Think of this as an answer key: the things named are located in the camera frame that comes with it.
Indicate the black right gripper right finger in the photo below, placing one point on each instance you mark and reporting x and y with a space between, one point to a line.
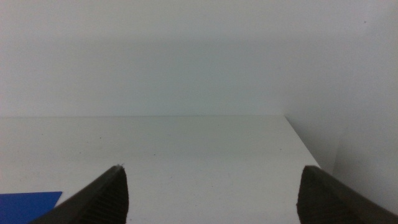
329 202

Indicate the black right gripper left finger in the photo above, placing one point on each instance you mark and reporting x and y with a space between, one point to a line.
99 202

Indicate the blue mat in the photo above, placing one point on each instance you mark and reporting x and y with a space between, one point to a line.
21 207

